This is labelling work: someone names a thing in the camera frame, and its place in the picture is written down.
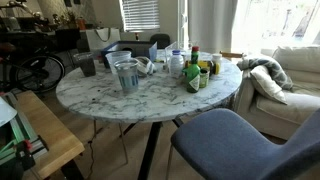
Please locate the green white metal rail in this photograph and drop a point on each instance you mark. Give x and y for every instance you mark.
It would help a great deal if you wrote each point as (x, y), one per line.
(20, 131)

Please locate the blue upholstered chair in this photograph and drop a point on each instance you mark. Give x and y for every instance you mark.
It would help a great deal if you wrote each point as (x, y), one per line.
(226, 146)

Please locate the beige curtain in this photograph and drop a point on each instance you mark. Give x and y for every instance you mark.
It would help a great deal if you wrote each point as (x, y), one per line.
(211, 23)

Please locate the small green jar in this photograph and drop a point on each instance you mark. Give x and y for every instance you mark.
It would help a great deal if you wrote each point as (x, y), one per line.
(203, 79)

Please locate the small plastic cup dark contents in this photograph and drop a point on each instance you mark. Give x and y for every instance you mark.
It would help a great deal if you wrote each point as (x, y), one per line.
(87, 66)

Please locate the patterned grey blanket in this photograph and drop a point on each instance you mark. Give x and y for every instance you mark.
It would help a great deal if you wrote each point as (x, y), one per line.
(276, 68)

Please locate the black sideboard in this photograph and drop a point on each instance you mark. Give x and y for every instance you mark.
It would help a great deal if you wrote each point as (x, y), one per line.
(33, 36)

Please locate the grey upholstered chair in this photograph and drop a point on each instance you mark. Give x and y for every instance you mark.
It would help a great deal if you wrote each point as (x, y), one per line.
(160, 40)

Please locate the beige sofa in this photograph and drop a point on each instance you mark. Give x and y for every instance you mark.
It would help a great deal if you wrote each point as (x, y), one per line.
(283, 113)

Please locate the orange jar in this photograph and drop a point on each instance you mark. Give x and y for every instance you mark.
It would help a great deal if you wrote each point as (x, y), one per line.
(81, 23)

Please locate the white window blind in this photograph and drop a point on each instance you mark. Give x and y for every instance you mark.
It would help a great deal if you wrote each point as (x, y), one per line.
(140, 15)

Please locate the clear plastic container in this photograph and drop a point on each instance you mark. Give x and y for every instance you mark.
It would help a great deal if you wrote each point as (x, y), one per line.
(170, 48)

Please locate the red black clamp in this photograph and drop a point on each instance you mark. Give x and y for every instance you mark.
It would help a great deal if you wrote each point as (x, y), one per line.
(26, 155)

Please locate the white plastic container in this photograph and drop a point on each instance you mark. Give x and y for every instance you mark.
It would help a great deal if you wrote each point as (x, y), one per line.
(216, 58)

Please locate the yellow lid jar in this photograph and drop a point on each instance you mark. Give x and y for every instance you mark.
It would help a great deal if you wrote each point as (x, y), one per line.
(203, 64)

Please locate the black table base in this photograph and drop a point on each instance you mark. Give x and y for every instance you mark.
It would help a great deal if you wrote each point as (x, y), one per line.
(150, 150)

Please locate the cream cushion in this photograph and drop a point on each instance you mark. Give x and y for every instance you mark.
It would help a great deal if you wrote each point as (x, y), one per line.
(266, 85)

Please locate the clear bottle blue cap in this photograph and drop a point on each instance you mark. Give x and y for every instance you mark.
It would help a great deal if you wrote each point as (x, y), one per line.
(176, 65)

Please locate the white tote bag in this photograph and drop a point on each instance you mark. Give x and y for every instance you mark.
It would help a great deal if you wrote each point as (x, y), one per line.
(114, 41)

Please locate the green bottle red cap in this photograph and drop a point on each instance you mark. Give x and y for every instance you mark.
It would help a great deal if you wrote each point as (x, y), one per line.
(192, 75)

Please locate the dark jar yellow label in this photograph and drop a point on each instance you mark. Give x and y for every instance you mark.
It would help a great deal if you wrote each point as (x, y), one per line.
(215, 68)

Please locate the black bicycle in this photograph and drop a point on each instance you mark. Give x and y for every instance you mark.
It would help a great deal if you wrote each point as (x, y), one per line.
(6, 47)

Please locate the white plastic object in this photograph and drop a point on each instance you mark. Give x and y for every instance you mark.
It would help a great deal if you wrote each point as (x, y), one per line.
(6, 113)

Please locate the blue cardboard box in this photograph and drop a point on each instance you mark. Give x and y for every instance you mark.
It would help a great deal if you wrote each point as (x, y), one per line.
(141, 48)

